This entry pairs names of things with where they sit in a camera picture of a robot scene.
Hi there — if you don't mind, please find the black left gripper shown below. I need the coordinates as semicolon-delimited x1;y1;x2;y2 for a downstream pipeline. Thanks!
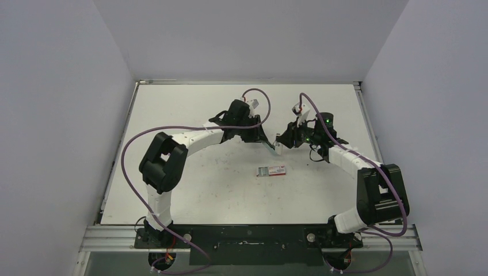
235;114;267;143

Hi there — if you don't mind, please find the light blue stapler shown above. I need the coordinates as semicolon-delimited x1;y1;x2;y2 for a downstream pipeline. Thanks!
265;133;283;156

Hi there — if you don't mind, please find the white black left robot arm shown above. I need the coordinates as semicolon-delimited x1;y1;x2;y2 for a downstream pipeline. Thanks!
139;99;278;248

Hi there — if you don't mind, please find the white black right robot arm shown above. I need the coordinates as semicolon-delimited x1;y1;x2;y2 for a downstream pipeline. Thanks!
276;112;410;247

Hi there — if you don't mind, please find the red white staple box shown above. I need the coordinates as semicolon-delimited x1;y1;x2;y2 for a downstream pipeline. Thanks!
256;166;286;177

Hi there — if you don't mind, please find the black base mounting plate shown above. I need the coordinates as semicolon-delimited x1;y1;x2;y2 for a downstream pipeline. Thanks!
134;224;363;266

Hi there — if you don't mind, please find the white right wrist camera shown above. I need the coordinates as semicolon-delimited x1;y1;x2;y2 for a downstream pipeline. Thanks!
292;103;310;127

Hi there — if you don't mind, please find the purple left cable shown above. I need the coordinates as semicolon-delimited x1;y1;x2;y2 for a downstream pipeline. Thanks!
120;88;272;276

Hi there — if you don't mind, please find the purple cable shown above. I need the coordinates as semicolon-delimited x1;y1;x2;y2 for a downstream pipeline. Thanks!
120;88;272;276
298;93;409;275

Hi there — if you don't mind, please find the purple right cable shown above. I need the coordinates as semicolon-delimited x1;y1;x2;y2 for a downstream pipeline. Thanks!
298;93;409;275

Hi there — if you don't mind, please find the aluminium front rail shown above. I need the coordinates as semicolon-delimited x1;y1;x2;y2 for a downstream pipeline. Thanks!
79;224;422;253

